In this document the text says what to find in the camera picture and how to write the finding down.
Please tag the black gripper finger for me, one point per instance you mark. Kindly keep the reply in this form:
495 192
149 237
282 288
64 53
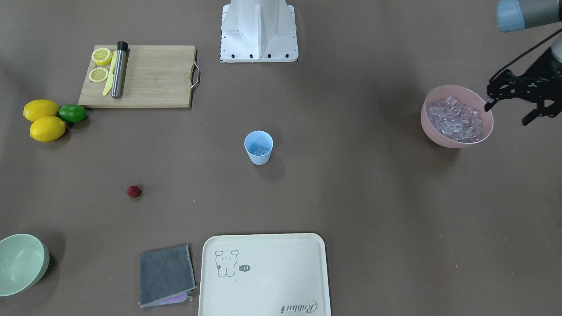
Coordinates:
498 87
544 108

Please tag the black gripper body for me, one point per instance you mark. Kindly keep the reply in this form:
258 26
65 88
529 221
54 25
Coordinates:
545 69

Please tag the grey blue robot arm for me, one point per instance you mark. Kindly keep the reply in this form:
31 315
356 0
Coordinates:
518 15

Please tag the pile of clear ice cubes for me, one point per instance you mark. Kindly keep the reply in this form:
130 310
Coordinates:
455 120

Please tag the light blue plastic cup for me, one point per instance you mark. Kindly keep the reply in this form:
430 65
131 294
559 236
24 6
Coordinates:
258 138

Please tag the pink bowl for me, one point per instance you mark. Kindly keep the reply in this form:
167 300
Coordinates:
466 96

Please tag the cream rabbit tray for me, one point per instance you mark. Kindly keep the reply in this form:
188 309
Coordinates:
264 275

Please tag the wooden cutting board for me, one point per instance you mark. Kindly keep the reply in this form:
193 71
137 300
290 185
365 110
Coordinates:
156 76

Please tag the red strawberry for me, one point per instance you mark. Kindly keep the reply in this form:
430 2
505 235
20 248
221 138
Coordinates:
134 191

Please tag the steel muddler black tip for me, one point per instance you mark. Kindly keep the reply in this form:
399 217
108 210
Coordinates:
120 70

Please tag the grey folded cloth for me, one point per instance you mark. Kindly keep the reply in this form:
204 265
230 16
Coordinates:
166 276

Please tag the yellow plastic knife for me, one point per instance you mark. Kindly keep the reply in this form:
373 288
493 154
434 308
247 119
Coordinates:
110 77

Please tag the upper lemon half slice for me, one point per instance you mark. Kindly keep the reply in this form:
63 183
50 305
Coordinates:
102 56

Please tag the lemon half slice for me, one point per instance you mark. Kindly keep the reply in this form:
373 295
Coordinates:
102 56
98 74

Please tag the lower lemon half slice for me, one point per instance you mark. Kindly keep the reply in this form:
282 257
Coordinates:
98 74

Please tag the green lime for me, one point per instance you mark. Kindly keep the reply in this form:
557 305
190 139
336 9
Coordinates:
72 113

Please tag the lower whole yellow lemon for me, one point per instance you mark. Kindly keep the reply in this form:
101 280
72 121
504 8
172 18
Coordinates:
47 129

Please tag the whole yellow lemon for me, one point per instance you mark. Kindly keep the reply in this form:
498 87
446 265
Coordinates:
47 129
40 108

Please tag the upper whole yellow lemon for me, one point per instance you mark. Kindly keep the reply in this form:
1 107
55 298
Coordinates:
40 108

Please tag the pale green bowl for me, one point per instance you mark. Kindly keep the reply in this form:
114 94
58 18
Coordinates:
24 260

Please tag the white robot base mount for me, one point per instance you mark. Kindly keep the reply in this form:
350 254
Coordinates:
258 31

